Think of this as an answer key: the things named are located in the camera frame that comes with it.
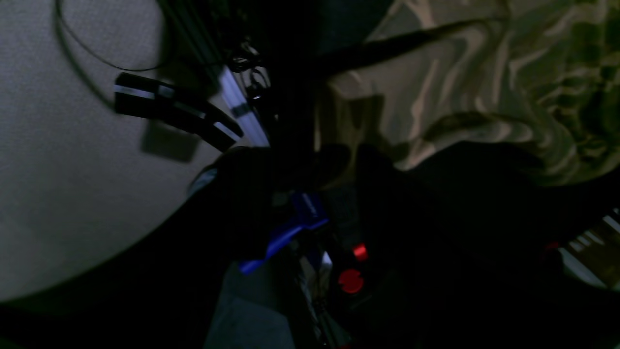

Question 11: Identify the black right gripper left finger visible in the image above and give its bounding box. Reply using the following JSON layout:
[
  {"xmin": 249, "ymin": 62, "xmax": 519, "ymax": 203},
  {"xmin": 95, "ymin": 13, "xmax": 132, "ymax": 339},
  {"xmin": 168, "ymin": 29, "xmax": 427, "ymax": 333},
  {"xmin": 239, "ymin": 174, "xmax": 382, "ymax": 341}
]
[{"xmin": 1, "ymin": 145, "xmax": 349, "ymax": 349}]

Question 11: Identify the red clamp far right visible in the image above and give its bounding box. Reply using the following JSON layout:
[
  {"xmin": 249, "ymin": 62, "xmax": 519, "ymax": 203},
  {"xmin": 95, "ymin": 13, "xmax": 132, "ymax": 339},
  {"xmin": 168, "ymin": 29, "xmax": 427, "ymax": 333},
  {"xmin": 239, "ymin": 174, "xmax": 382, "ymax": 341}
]
[{"xmin": 336, "ymin": 243, "xmax": 369, "ymax": 295}]

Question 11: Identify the black floor cable loop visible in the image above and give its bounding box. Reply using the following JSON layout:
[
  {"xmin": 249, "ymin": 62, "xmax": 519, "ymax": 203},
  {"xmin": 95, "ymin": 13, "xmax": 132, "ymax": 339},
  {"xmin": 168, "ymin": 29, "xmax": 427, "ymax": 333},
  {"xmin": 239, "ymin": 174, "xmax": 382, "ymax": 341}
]
[{"xmin": 53, "ymin": 0, "xmax": 165, "ymax": 107}]

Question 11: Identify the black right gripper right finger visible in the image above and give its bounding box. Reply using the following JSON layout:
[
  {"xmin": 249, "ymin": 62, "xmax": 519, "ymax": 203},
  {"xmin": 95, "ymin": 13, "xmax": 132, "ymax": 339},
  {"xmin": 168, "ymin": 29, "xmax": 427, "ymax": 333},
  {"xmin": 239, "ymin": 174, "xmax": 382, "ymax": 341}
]
[{"xmin": 356, "ymin": 142, "xmax": 619, "ymax": 349}]

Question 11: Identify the aluminium frame rail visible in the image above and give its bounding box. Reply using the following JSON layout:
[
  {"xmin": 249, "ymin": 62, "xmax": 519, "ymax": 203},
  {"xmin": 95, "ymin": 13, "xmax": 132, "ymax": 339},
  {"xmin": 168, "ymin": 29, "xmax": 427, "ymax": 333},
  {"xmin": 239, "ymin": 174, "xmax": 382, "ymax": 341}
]
[{"xmin": 218, "ymin": 67, "xmax": 270, "ymax": 148}]

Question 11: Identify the camouflage t-shirt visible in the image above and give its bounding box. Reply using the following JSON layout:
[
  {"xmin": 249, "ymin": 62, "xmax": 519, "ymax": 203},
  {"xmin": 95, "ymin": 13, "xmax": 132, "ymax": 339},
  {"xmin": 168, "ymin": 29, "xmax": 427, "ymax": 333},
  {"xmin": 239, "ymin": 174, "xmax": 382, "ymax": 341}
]
[{"xmin": 313, "ymin": 0, "xmax": 619, "ymax": 186}]

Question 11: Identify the blue clamp far right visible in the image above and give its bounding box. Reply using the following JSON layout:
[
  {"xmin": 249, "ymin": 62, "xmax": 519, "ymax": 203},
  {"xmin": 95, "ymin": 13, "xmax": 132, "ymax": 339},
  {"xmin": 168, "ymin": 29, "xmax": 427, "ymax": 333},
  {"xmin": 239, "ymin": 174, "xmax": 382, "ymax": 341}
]
[{"xmin": 238, "ymin": 192, "xmax": 328, "ymax": 274}]

